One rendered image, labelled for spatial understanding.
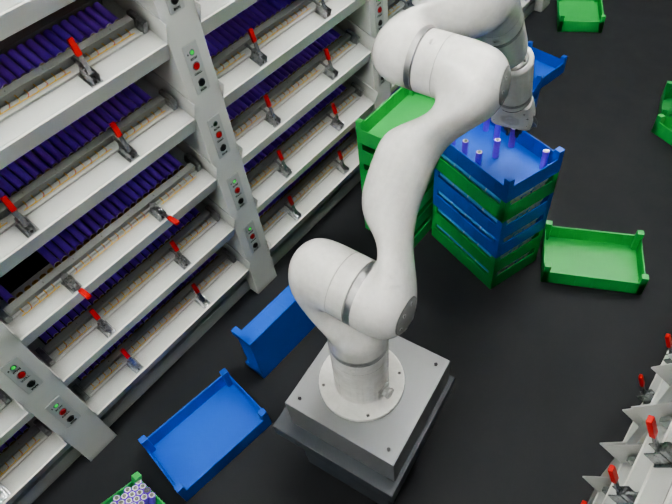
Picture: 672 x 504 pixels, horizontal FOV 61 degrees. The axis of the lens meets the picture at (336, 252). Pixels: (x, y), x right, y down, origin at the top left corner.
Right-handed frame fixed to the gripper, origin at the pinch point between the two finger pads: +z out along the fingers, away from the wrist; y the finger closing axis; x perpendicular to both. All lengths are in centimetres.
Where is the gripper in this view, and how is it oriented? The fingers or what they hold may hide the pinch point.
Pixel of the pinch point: (513, 128)
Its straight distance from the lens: 159.7
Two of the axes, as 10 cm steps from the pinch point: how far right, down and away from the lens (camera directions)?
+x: 3.7, -9.2, 1.6
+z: 2.8, 2.7, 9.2
